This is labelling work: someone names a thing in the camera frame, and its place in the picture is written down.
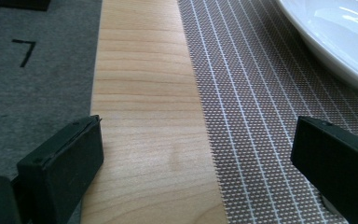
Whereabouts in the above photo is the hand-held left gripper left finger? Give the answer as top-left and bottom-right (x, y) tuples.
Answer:
(10, 114), (104, 224)

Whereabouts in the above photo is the black flat object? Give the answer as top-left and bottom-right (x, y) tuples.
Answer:
(0, 0), (51, 13)

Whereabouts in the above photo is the white ceramic plate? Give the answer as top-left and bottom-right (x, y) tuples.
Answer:
(276, 0), (358, 98)

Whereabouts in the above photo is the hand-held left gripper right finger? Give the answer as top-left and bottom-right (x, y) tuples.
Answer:
(290, 116), (358, 224)

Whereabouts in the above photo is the brown woven striped placemat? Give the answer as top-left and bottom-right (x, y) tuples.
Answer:
(176, 0), (358, 224)

